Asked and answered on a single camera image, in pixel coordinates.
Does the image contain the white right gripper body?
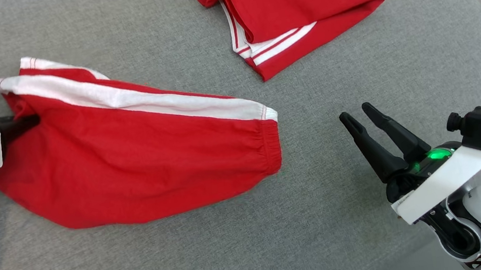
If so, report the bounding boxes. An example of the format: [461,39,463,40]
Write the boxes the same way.
[380,137,481,227]

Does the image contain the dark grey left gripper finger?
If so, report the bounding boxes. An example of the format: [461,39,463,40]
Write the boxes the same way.
[0,113,43,146]

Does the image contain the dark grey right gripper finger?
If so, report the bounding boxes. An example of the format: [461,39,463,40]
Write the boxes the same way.
[339,105,409,188]
[361,94,433,169]

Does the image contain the red white-trimmed shorts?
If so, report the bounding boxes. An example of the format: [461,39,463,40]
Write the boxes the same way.
[0,25,290,242]

